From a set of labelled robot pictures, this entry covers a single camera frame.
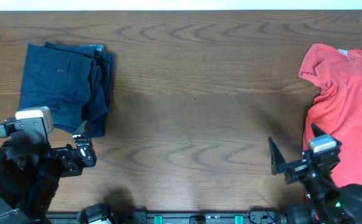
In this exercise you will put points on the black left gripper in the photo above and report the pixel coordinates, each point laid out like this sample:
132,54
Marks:
75,156

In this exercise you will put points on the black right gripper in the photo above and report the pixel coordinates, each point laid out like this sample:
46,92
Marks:
295,170

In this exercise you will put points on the navy blue shorts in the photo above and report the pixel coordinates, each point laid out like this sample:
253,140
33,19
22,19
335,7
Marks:
59,80

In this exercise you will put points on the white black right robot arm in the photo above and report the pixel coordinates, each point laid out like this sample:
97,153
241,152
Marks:
326,203

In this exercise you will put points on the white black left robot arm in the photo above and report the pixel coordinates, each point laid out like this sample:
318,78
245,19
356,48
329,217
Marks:
30,169

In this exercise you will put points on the folded dark navy garment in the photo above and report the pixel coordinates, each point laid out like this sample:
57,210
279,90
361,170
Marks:
101,74

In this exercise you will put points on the red t-shirt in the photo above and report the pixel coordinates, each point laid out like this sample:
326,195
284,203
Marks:
337,110

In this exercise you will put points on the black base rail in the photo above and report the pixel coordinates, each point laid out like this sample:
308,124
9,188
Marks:
105,213

